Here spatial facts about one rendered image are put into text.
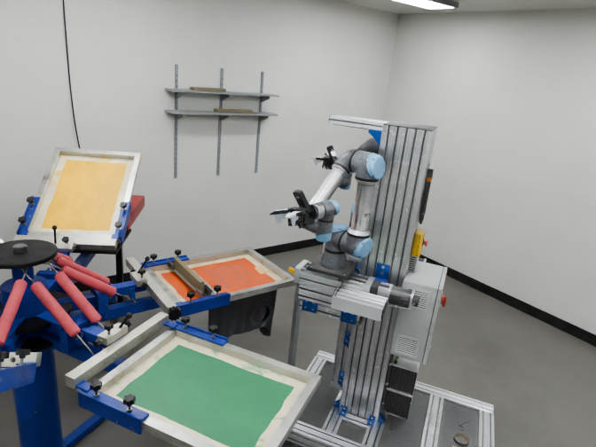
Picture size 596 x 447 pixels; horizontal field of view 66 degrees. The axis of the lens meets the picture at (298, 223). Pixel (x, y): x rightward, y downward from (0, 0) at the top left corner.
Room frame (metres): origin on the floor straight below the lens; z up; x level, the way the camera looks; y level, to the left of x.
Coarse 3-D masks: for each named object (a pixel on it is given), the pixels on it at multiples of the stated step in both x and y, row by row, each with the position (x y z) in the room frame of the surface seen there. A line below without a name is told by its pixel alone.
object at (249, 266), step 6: (240, 258) 2.92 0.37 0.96; (210, 264) 2.77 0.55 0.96; (216, 264) 2.78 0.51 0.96; (222, 264) 2.79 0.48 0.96; (240, 264) 2.82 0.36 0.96; (246, 264) 2.83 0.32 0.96; (252, 264) 2.84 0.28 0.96; (198, 270) 2.67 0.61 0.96; (252, 270) 2.76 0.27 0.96; (162, 276) 2.54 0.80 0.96; (168, 276) 2.54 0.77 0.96; (174, 276) 2.55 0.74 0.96; (204, 276) 2.59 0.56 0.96; (168, 282) 2.46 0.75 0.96; (174, 282) 2.47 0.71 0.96; (180, 282) 2.48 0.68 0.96
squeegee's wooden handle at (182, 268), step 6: (174, 258) 2.59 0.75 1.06; (174, 264) 2.59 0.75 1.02; (180, 264) 2.52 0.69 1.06; (180, 270) 2.51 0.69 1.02; (186, 270) 2.45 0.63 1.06; (186, 276) 2.44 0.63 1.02; (192, 276) 2.38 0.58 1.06; (198, 276) 2.38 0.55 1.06; (192, 282) 2.37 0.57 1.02; (198, 282) 2.32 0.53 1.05; (204, 282) 2.32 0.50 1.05
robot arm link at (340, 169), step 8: (352, 152) 2.23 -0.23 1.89; (336, 160) 2.26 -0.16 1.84; (344, 160) 2.23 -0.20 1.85; (336, 168) 2.22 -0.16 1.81; (344, 168) 2.21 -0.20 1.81; (328, 176) 2.20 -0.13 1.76; (336, 176) 2.19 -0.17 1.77; (344, 176) 2.23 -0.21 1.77; (328, 184) 2.17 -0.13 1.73; (336, 184) 2.18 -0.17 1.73; (320, 192) 2.15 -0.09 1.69; (328, 192) 2.15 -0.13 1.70; (312, 200) 2.13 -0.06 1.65; (320, 200) 2.12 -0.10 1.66
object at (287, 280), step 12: (228, 252) 2.93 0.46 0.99; (240, 252) 2.98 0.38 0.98; (252, 252) 2.97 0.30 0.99; (264, 264) 2.83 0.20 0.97; (156, 276) 2.46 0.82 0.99; (288, 276) 2.64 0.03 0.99; (168, 288) 2.32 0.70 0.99; (252, 288) 2.43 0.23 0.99; (264, 288) 2.46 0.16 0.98; (276, 288) 2.51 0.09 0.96
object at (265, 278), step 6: (258, 276) 2.67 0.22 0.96; (264, 276) 2.68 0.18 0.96; (270, 276) 2.69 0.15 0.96; (210, 282) 2.52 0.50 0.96; (258, 282) 2.58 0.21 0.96; (264, 282) 2.59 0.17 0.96; (270, 282) 2.60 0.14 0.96; (180, 288) 2.40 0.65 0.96; (186, 288) 2.41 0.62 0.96; (228, 288) 2.46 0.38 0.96; (234, 288) 2.47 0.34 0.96; (240, 288) 2.48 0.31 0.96; (180, 294) 2.33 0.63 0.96; (186, 294) 2.33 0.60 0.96; (186, 300) 2.27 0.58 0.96
